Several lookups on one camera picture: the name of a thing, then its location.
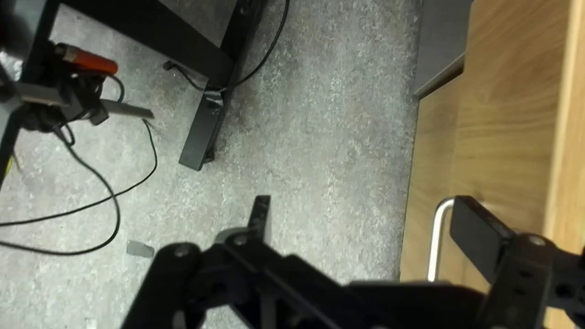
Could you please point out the orange handled clamp upper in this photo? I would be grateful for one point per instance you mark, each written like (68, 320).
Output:
(76, 84)

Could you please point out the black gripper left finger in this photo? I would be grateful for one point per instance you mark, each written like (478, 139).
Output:
(260, 216)

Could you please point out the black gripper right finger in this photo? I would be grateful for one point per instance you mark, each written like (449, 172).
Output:
(480, 234)

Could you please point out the white drawer with wooden front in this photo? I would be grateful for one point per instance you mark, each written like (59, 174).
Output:
(507, 132)

